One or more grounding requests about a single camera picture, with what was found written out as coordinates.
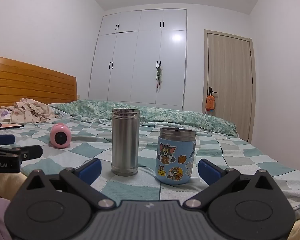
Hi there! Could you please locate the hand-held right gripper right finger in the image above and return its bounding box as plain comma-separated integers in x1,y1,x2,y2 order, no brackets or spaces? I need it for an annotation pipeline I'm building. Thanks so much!
184,158,278,209

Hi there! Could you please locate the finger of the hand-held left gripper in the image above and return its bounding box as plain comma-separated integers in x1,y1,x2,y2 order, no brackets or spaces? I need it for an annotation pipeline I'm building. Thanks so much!
0,134,16,146
0,144,43,160

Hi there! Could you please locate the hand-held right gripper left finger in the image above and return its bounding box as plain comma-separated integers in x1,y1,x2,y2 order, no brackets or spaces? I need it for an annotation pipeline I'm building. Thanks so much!
25,158,117,209

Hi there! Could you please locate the blue cartoon sticker cup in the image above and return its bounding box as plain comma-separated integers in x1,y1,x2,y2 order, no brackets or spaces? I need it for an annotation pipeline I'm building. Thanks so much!
155,127,197,186

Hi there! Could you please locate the tall stainless steel cup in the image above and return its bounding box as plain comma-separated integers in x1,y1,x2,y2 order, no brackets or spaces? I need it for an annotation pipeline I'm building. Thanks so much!
111,108,141,177

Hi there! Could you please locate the purple patterned cloth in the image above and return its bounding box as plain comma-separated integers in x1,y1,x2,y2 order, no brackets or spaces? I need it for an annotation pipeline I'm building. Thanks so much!
0,107,13,122

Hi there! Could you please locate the checked bed sheet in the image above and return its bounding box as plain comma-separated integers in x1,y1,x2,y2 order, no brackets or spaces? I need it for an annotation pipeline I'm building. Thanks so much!
0,116,300,212

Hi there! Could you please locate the cream patterned clothes pile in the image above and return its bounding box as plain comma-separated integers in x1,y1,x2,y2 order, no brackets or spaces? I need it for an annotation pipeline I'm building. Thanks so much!
9,98,57,124

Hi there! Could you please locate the wooden bed headboard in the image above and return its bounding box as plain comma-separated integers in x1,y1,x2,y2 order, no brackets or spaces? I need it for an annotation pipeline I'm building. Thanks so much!
0,54,78,116

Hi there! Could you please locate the orange door hanger toy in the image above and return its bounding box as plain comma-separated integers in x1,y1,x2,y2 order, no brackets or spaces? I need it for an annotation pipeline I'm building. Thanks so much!
205,95,217,111

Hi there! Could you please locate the green patterned duvet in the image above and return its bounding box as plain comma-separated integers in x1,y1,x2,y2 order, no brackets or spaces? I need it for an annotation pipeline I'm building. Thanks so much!
48,99,238,137

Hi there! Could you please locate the light wooden door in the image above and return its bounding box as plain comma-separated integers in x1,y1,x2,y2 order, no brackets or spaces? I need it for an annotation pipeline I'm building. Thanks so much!
202,29,256,143

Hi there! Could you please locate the green hanging ornament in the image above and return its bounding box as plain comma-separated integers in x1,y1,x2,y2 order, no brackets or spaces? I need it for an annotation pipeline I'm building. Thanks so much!
155,65,164,89

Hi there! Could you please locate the white wardrobe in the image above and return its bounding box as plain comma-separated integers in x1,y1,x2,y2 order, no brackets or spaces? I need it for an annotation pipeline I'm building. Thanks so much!
88,8,188,111

